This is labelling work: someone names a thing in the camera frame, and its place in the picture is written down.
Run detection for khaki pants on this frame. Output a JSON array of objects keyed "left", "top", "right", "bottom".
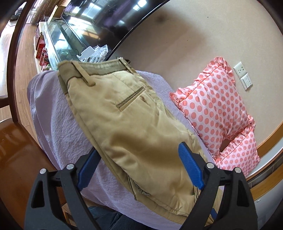
[{"left": 57, "top": 57, "right": 224, "bottom": 226}]

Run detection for right pink polka-dot pillow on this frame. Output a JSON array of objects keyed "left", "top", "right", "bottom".
[{"left": 214, "top": 116, "right": 261, "bottom": 176}]

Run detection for pink polka-dot pillow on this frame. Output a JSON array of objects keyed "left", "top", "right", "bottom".
[
  {"left": 169, "top": 57, "right": 253, "bottom": 159},
  {"left": 214, "top": 116, "right": 261, "bottom": 176}
]

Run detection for lavender bed sheet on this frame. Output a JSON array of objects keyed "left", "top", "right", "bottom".
[{"left": 27, "top": 70, "right": 213, "bottom": 230}]

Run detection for left pink polka-dot pillow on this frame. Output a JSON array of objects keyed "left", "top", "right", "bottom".
[{"left": 169, "top": 57, "right": 253, "bottom": 159}]

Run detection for glass display cabinet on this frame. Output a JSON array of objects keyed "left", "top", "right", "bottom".
[{"left": 33, "top": 16, "right": 109, "bottom": 73}]

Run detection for black framed mirror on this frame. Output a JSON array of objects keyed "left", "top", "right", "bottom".
[{"left": 62, "top": 0, "right": 167, "bottom": 59}]

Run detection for wooden headboard frame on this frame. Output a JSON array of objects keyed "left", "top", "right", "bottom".
[{"left": 247, "top": 124, "right": 282, "bottom": 201}]

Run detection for white wall light switch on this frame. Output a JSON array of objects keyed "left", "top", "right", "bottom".
[{"left": 240, "top": 73, "right": 252, "bottom": 91}]

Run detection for white wall power socket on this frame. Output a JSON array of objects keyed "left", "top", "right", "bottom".
[{"left": 234, "top": 61, "right": 247, "bottom": 78}]

